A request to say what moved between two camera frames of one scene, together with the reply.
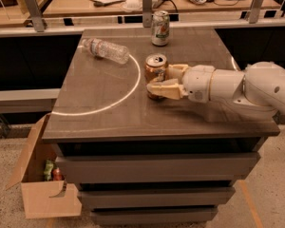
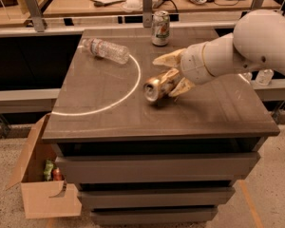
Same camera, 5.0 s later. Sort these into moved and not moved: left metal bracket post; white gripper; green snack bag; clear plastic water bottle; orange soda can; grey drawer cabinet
Moved: orange soda can; white gripper
Not moved: green snack bag; left metal bracket post; grey drawer cabinet; clear plastic water bottle
